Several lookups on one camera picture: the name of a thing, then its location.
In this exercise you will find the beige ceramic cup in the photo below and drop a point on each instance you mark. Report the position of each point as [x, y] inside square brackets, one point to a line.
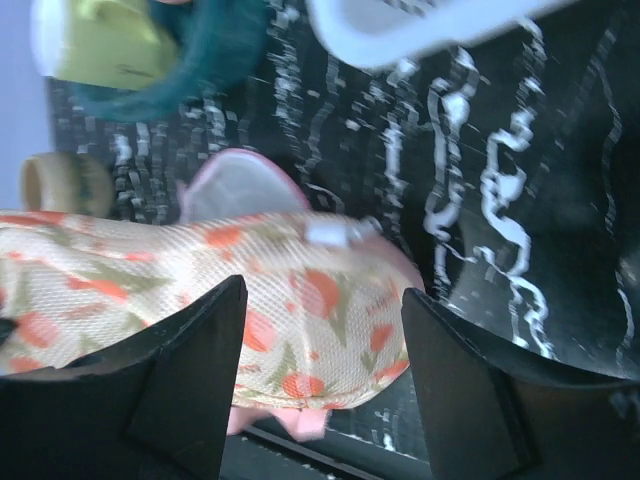
[66, 182]

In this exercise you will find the white pink-trimmed laundry bag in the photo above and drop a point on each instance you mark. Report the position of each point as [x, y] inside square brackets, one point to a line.
[238, 182]

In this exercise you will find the light green mug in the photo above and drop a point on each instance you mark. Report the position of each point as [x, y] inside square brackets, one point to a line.
[105, 43]

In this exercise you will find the teal transparent plastic bin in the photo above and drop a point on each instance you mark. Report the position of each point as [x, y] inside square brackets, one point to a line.
[221, 44]

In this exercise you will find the floral mesh laundry bag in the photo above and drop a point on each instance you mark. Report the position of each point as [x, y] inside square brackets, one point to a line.
[323, 328]

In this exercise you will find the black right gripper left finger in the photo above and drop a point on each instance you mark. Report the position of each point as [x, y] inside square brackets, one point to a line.
[162, 396]

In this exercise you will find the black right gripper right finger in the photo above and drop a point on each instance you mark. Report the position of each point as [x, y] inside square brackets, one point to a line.
[493, 410]

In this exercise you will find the white plastic perforated basket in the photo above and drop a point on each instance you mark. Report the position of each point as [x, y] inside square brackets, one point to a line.
[374, 35]

